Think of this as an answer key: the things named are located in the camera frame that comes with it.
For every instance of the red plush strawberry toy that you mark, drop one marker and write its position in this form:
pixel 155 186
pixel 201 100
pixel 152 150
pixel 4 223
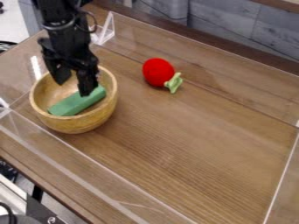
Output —
pixel 160 75

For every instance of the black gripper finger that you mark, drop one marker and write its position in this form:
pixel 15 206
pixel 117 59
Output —
pixel 57 68
pixel 88 82

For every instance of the brown wooden bowl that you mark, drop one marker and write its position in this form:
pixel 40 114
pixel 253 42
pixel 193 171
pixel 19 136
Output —
pixel 48 93

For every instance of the black equipment bottom left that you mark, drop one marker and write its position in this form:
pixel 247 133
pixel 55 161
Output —
pixel 27 212

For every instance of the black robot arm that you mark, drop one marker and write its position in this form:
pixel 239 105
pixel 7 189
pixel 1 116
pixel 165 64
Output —
pixel 63 11

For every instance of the clear acrylic corner bracket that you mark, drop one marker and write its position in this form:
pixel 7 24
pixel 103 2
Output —
pixel 104 32

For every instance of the green rectangular block stick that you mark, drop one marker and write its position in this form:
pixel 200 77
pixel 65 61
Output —
pixel 75 103

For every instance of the clear acrylic front wall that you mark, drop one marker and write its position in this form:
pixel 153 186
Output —
pixel 96 193

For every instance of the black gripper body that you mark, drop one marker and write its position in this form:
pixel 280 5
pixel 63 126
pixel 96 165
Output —
pixel 68 41

